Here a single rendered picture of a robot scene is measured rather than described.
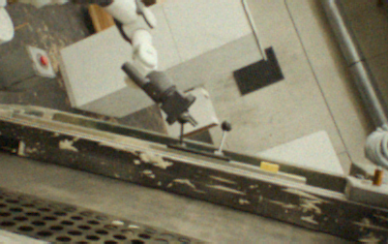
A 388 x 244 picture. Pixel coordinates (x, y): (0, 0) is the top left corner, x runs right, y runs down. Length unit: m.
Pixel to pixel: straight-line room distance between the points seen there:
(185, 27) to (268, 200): 2.81
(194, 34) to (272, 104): 5.89
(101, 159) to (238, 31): 2.62
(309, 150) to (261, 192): 3.86
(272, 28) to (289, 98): 1.63
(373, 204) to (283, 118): 8.33
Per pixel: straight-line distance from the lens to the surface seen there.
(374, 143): 0.80
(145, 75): 1.31
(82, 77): 3.80
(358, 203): 0.85
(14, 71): 1.71
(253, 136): 9.17
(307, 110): 9.15
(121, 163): 0.90
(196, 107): 6.11
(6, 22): 2.87
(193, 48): 3.46
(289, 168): 1.44
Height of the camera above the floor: 1.71
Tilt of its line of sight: 12 degrees down
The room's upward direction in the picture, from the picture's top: 69 degrees clockwise
